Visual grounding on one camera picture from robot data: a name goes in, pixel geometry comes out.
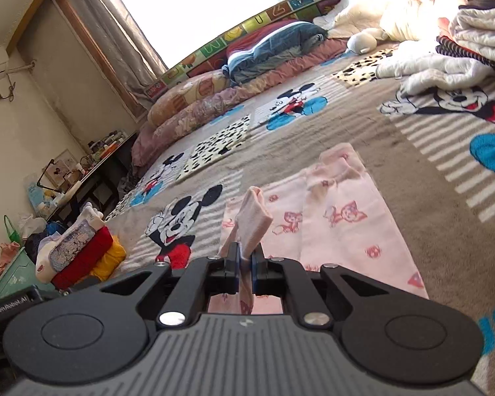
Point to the pink printed shirt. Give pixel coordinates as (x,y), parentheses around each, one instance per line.
(334,222)

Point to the white plush toy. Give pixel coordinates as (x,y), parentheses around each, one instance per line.
(363,41)

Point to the stack of folded clothes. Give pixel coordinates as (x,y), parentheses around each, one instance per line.
(72,243)

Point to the dark desk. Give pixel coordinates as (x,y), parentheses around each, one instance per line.
(95,181)

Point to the blue folded quilt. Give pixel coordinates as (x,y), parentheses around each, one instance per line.
(272,47)

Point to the light green cabinet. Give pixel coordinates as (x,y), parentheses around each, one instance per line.
(12,272)

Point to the cartoon mouse printed blanket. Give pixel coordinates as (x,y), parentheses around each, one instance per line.
(354,123)

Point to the picture frame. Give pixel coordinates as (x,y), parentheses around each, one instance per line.
(64,165)

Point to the white plastic bag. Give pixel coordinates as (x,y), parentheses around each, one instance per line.
(31,227)

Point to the colourful alphabet foam mat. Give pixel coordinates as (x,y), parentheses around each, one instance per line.
(214,45)

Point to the maroon pillow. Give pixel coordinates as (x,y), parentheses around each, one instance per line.
(247,39)

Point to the dark striped garment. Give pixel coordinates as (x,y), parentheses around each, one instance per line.
(466,51)

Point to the black desk lamp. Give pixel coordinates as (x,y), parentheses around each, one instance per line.
(45,177)

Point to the red folded garment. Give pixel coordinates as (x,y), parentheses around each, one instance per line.
(82,262)

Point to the orange floral pillow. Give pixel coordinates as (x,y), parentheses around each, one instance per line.
(185,95)

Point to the white quilted garment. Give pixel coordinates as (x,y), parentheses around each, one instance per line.
(433,72)

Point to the grey curtain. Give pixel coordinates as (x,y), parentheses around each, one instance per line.
(107,37)

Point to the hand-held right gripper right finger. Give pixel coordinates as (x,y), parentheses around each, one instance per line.
(256,272)

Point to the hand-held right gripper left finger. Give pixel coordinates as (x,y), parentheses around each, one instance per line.
(232,270)

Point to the lavender grey garment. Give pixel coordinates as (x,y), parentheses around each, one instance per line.
(482,29)

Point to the window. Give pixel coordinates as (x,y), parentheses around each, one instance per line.
(189,8)

